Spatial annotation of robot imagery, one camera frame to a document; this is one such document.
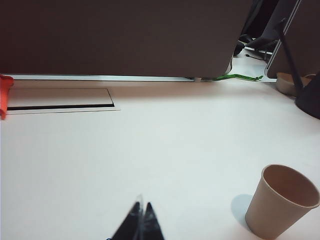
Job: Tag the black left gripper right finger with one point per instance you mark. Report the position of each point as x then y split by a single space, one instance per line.
152 225

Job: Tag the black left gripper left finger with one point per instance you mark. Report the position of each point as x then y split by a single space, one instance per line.
131 225

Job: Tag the brown paper cup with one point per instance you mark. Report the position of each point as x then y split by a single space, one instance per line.
270 212

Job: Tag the small white divider foot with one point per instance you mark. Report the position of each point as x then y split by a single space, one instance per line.
198 80

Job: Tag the green tape strip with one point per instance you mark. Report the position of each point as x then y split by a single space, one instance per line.
240 76

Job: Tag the orange cloth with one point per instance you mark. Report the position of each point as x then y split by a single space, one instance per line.
5 95

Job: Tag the large brown desk divider panel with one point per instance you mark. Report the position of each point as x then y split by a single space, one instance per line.
112 37

